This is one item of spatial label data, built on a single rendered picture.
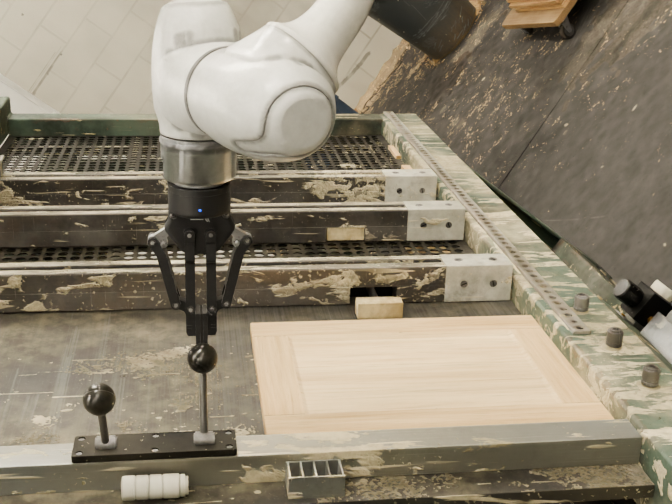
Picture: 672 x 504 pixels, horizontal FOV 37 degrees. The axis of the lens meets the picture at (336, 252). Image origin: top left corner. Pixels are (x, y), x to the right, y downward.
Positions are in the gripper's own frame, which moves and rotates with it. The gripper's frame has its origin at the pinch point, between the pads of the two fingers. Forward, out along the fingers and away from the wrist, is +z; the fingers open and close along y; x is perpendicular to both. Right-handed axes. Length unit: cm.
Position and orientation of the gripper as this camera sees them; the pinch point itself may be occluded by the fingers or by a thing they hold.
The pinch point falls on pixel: (201, 334)
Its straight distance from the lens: 129.4
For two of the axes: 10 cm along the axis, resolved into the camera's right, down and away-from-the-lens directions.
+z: -0.3, 9.4, 3.4
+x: 1.4, 3.4, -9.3
